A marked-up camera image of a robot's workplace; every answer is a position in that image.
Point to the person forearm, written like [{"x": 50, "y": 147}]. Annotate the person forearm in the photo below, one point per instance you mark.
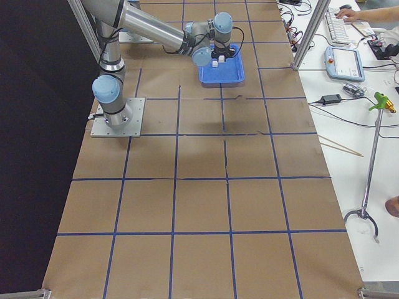
[{"x": 386, "y": 14}]

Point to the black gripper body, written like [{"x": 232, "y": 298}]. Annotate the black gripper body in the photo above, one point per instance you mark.
[{"x": 222, "y": 51}]

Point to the brown paper table cover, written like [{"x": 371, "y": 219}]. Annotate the brown paper table cover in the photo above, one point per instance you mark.
[{"x": 226, "y": 193}]

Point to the person hand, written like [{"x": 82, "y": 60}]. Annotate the person hand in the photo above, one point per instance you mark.
[{"x": 348, "y": 15}]

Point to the wooden chopsticks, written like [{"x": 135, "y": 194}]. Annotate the wooden chopsticks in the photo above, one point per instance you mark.
[{"x": 337, "y": 146}]

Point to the black power adapter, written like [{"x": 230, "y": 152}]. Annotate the black power adapter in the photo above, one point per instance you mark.
[{"x": 330, "y": 99}]

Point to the aluminium frame post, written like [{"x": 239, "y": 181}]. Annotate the aluminium frame post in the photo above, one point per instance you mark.
[{"x": 315, "y": 20}]

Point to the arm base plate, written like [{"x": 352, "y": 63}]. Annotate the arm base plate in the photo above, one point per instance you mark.
[
  {"x": 124, "y": 124},
  {"x": 126, "y": 37}
]

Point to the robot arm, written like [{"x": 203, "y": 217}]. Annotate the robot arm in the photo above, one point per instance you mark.
[{"x": 202, "y": 41}]

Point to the blue plastic tray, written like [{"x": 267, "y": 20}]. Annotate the blue plastic tray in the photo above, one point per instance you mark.
[{"x": 228, "y": 74}]

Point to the reacher grabber tool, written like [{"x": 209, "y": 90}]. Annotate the reacher grabber tool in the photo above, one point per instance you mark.
[{"x": 383, "y": 103}]

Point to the white keyboard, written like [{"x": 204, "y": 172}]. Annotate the white keyboard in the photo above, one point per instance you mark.
[{"x": 336, "y": 31}]

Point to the teach pendant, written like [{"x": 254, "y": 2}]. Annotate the teach pendant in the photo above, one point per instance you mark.
[{"x": 343, "y": 64}]

